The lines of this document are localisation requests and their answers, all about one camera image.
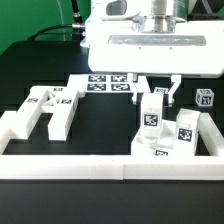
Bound white marker sheet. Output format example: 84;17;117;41
66;73;152;95

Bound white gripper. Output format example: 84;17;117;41
85;0;224;106

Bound grey thin cable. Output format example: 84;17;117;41
56;0;66;42

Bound white chair back frame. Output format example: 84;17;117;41
8;85;85;142

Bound white U-shaped fence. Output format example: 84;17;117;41
0;111;224;180

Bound black cable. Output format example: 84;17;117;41
27;0;86;42

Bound white chair seat part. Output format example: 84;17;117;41
130;119;201;157

